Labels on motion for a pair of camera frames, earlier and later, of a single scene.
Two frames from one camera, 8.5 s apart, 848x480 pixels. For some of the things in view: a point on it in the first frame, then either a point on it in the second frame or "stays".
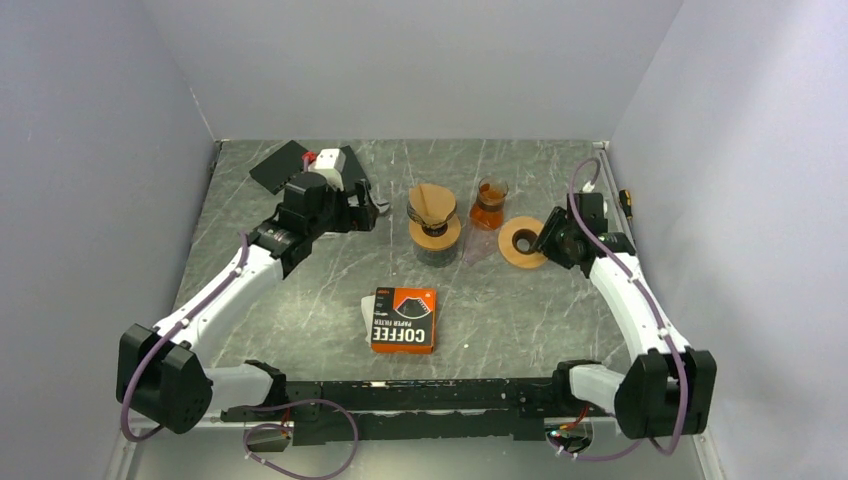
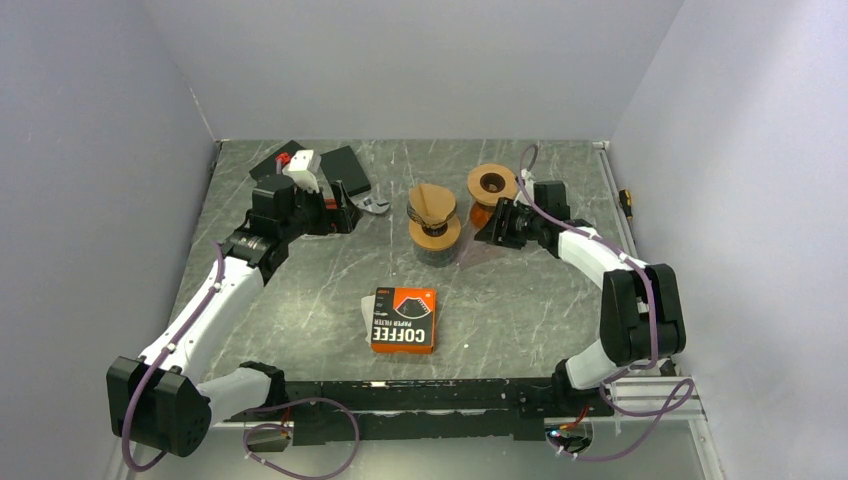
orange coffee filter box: (404, 320) stays
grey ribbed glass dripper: (431, 229) stays
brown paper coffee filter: (434, 204) stays
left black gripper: (360, 218) → (338, 220)
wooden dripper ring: (506, 247) → (489, 182)
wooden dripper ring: (443, 240) stays
